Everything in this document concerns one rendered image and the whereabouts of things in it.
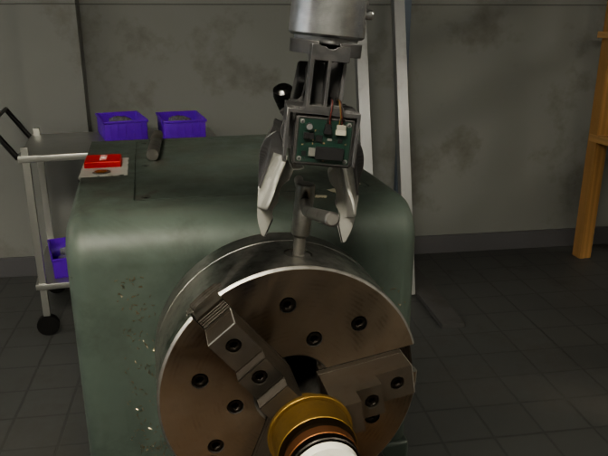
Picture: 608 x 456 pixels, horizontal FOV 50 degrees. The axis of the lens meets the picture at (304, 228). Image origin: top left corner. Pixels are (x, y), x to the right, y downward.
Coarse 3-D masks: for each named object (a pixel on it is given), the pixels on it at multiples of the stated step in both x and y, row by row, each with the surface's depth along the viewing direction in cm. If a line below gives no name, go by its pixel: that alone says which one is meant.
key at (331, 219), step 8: (296, 176) 83; (304, 200) 72; (304, 208) 68; (312, 208) 62; (312, 216) 59; (320, 216) 53; (328, 216) 51; (336, 216) 51; (328, 224) 51; (336, 224) 51
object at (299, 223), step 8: (296, 184) 73; (304, 184) 73; (312, 184) 73; (296, 192) 73; (304, 192) 73; (312, 192) 73; (296, 200) 74; (312, 200) 74; (296, 208) 74; (296, 216) 74; (304, 216) 74; (296, 224) 74; (304, 224) 74; (296, 232) 74; (304, 232) 74; (296, 240) 75; (304, 240) 75; (296, 248) 75; (304, 248) 76
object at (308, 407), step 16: (304, 400) 67; (320, 400) 68; (336, 400) 68; (288, 416) 66; (304, 416) 65; (320, 416) 65; (336, 416) 65; (272, 432) 67; (288, 432) 64; (304, 432) 63; (320, 432) 63; (336, 432) 63; (352, 432) 66; (272, 448) 68; (288, 448) 64; (304, 448) 62; (352, 448) 63
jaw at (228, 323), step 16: (208, 304) 72; (224, 304) 71; (208, 320) 71; (224, 320) 70; (240, 320) 70; (208, 336) 69; (224, 336) 68; (240, 336) 68; (256, 336) 72; (224, 352) 68; (240, 352) 69; (256, 352) 69; (272, 352) 73; (240, 368) 69; (256, 368) 68; (272, 368) 68; (288, 368) 73; (256, 384) 68; (272, 384) 69; (288, 384) 68; (272, 400) 67; (288, 400) 67; (272, 416) 68
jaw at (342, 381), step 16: (384, 352) 78; (400, 352) 77; (320, 368) 77; (336, 368) 76; (352, 368) 76; (368, 368) 75; (384, 368) 75; (400, 368) 74; (320, 384) 75; (336, 384) 73; (352, 384) 73; (368, 384) 72; (384, 384) 74; (400, 384) 75; (352, 400) 70; (368, 400) 72; (384, 400) 75; (352, 416) 70; (368, 416) 73
